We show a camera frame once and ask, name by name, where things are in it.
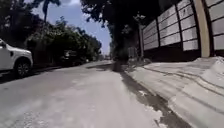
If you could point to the white car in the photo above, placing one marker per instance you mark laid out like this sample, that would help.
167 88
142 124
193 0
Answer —
13 60

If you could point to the grey concrete road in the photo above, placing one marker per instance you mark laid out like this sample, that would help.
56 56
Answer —
73 96

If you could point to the dark parked vehicle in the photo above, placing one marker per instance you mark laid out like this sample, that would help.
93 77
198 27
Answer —
70 57

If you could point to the sloped concrete pavement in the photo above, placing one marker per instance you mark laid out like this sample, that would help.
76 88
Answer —
190 90

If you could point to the pale panelled wall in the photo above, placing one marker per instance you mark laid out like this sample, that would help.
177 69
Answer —
186 30

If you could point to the row of dark trees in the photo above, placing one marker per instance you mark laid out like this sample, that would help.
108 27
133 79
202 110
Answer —
53 40

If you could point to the dark roadside tree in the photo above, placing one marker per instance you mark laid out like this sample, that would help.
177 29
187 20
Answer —
120 26

